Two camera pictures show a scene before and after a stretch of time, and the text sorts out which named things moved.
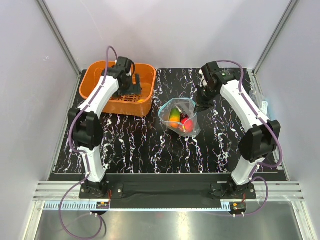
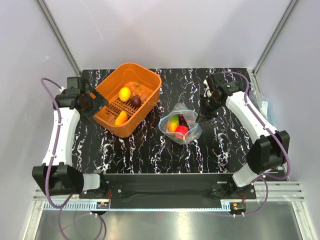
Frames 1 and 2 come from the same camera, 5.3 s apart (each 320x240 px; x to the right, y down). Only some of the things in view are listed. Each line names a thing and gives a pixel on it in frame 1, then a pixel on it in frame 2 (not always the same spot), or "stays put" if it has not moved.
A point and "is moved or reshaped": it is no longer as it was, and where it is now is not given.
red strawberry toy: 188,124 → 181,131
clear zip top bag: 179,115 is moved or reshaped
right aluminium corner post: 289,10 stays put
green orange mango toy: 174,117 is moved or reshaped
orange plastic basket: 136,105 is moved or reshaped
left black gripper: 134,89 → 98,103
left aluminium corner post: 59,36 stays put
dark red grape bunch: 183,116 is moved or reshaped
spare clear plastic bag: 256,93 stays put
